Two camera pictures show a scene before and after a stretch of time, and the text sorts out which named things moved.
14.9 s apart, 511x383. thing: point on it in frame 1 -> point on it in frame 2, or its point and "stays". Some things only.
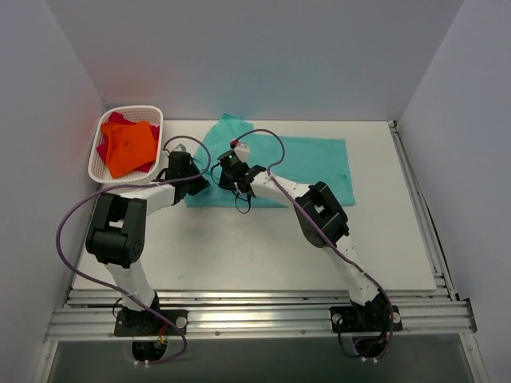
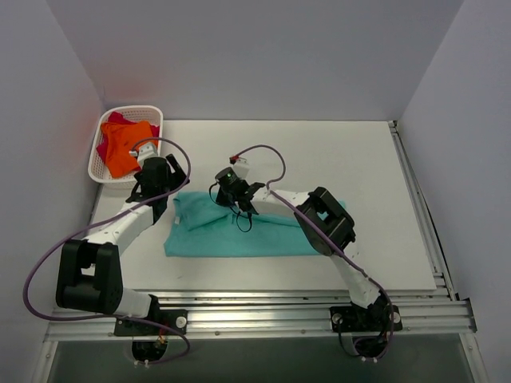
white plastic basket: x=97 y=166 stays
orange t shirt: x=127 y=145 stays
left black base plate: x=149 y=322 stays
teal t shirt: x=319 y=163 -> x=200 y=226
